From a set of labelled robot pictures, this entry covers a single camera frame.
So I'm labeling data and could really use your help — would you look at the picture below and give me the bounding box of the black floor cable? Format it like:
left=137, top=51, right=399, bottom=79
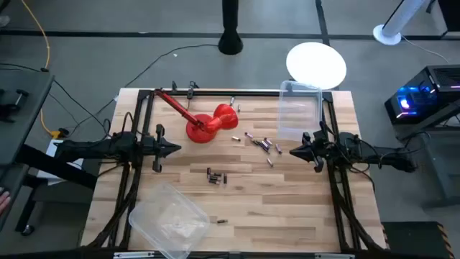
left=88, top=43, right=220, bottom=122

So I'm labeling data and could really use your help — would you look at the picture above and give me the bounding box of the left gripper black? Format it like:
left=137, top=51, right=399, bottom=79
left=143, top=124, right=182, bottom=173

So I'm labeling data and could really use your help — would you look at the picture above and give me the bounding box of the clear plastic bin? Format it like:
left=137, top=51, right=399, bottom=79
left=277, top=80, right=323, bottom=142
left=128, top=182, right=211, bottom=259

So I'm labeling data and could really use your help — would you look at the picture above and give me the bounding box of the red desk lamp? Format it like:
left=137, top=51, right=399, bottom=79
left=154, top=88, right=239, bottom=144

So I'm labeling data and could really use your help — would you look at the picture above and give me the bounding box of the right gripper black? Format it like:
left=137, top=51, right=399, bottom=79
left=289, top=132, right=330, bottom=173

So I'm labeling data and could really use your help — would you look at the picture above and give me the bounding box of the person's hand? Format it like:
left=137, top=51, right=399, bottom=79
left=0, top=191, right=12, bottom=217

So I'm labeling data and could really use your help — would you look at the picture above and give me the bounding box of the yellow cable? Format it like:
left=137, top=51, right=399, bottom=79
left=20, top=0, right=69, bottom=140

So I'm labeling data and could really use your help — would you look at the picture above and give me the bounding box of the dark grey table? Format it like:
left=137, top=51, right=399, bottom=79
left=0, top=70, right=55, bottom=231

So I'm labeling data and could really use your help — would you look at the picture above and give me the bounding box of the white round stool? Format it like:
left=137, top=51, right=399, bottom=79
left=285, top=42, right=348, bottom=91

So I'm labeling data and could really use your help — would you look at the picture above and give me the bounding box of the black computer with blue light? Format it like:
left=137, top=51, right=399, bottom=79
left=384, top=64, right=460, bottom=125

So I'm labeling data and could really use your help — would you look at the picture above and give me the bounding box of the white pole with round base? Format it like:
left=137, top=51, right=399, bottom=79
left=372, top=0, right=428, bottom=46

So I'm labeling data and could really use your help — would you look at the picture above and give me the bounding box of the black mat with hazard stripes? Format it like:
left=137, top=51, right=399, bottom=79
left=381, top=221, right=456, bottom=259

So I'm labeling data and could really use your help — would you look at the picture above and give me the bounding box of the black aluminium frame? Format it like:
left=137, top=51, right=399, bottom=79
left=80, top=88, right=387, bottom=253

